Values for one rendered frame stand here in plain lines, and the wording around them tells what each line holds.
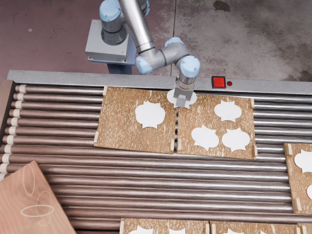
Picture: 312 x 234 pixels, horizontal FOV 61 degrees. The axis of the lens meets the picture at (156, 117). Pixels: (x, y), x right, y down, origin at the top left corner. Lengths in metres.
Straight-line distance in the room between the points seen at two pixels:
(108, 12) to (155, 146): 0.73
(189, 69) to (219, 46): 1.87
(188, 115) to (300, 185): 0.66
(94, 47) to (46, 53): 1.34
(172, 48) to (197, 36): 1.82
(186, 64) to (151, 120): 0.45
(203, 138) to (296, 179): 0.50
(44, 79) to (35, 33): 1.50
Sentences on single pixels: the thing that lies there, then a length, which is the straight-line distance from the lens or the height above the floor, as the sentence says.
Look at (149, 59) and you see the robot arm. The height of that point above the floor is 1.36.
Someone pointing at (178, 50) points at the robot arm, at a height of 1.36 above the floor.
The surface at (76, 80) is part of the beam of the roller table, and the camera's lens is 1.60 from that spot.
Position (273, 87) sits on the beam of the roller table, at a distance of 1.69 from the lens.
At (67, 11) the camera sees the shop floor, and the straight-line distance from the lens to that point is 3.21.
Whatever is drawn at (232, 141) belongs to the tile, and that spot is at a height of 0.94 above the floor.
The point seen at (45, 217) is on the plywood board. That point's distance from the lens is 1.30.
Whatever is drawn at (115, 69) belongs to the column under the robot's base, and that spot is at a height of 0.71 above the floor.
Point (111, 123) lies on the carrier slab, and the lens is 1.42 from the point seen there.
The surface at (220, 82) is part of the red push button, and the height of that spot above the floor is 0.93.
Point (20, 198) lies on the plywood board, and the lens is 1.35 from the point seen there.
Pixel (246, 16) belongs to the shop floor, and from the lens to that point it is 3.24.
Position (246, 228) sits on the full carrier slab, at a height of 0.94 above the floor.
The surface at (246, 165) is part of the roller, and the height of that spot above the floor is 0.92.
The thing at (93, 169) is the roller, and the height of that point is 0.92.
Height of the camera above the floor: 2.26
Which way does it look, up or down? 69 degrees down
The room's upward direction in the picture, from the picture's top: 5 degrees clockwise
